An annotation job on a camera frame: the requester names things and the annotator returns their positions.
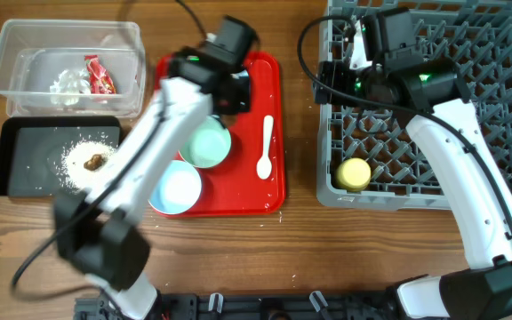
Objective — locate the pile of white rice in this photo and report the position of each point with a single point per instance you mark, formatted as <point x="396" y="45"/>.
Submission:
<point x="71" y="171"/>

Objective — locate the white tissue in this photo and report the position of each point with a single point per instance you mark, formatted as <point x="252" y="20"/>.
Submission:
<point x="68" y="86"/>

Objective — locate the grey dishwasher rack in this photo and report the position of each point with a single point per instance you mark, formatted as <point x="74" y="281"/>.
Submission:
<point x="477" y="36"/>

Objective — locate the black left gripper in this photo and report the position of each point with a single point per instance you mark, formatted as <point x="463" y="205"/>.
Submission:
<point x="244" y="106"/>

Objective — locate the red snack wrapper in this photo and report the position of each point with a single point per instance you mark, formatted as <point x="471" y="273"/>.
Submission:
<point x="100" y="80"/>

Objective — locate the red serving tray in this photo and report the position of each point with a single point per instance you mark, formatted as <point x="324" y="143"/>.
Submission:
<point x="233" y="186"/>

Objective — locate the light blue small bowl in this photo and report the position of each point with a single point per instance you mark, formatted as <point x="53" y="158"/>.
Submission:
<point x="178" y="190"/>

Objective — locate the brown food scrap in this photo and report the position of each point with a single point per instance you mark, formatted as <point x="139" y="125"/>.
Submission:
<point x="94" y="163"/>

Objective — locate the white plastic spoon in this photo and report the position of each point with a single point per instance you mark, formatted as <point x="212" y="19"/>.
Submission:
<point x="264" y="165"/>

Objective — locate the black plastic tray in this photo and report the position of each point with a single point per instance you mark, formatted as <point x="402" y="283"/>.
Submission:
<point x="33" y="151"/>

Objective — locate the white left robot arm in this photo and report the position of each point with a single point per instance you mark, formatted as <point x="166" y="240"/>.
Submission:
<point x="97" y="229"/>

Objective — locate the green bowl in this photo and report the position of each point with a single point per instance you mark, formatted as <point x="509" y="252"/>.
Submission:
<point x="208" y="145"/>

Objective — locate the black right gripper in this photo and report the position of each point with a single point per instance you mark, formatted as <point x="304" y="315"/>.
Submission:
<point x="333" y="74"/>

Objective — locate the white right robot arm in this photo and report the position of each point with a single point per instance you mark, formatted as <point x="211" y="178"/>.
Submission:
<point x="432" y="103"/>

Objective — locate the yellow plastic cup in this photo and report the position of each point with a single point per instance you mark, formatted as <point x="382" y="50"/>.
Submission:
<point x="353" y="174"/>

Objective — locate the clear plastic waste bin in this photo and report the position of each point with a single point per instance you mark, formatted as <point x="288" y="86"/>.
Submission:
<point x="34" y="52"/>

